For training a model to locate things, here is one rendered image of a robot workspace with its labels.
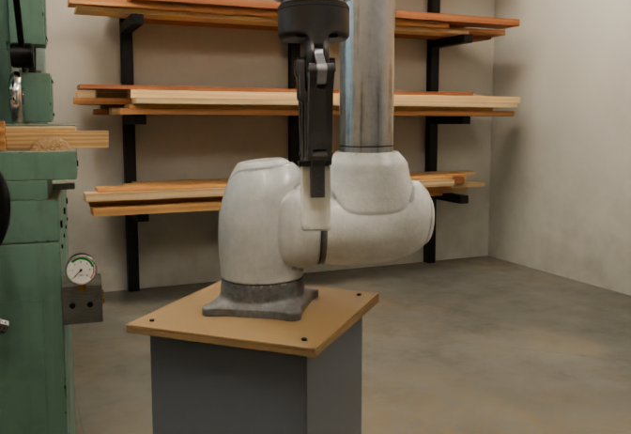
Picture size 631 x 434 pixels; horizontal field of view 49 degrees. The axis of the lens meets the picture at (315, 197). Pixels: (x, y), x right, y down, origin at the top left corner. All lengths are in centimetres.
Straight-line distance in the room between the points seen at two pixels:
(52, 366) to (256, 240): 60
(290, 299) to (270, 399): 18
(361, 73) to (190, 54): 294
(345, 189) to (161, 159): 292
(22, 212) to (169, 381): 50
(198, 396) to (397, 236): 45
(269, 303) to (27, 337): 58
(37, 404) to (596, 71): 356
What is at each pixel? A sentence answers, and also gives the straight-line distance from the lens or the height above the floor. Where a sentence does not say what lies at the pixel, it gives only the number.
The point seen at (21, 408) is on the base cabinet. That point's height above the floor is 36.
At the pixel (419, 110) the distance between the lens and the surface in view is 415.
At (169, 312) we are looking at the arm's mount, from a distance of 130.
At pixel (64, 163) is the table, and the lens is 153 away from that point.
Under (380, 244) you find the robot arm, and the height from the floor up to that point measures 74.
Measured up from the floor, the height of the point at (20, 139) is 92.
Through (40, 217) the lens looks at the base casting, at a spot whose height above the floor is 76.
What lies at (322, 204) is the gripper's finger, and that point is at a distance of 72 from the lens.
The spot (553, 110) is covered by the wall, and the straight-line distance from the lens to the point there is 461.
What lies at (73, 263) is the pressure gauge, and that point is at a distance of 149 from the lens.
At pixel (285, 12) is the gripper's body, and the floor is 107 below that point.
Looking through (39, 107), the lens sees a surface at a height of 100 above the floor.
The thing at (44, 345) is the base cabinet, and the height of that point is 49.
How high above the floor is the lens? 96
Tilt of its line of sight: 6 degrees down
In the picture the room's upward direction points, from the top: straight up
